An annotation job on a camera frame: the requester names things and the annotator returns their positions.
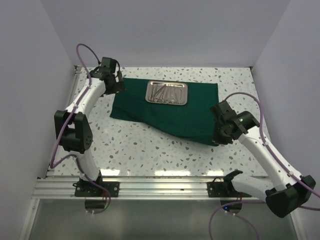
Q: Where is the steel instrument tray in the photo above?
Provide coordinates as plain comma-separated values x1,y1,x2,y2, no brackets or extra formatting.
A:
145,80,188,106

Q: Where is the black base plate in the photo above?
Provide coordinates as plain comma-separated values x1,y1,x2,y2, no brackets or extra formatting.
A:
206,177,241,198
72,181,120,198

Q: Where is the dark green surgical cloth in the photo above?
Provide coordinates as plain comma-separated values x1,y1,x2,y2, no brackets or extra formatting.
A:
110,78,219,146

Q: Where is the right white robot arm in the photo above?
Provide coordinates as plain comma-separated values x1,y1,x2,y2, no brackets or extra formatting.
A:
207,101,316,218

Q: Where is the aluminium left side rail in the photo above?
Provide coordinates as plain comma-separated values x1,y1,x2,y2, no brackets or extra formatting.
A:
47,66,82,172

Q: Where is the aluminium rail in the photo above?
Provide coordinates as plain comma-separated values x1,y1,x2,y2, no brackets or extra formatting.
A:
47,66,82,172
31,176,214,200

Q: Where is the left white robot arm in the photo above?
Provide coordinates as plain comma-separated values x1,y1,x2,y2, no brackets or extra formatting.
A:
49,57,125,197

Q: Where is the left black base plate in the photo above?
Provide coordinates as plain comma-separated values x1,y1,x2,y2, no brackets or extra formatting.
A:
72,181,120,198

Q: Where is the aluminium front rail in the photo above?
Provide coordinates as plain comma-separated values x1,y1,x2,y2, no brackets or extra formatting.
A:
31,176,214,200

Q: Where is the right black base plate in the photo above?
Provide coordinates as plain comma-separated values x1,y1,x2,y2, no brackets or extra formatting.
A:
206,177,241,198

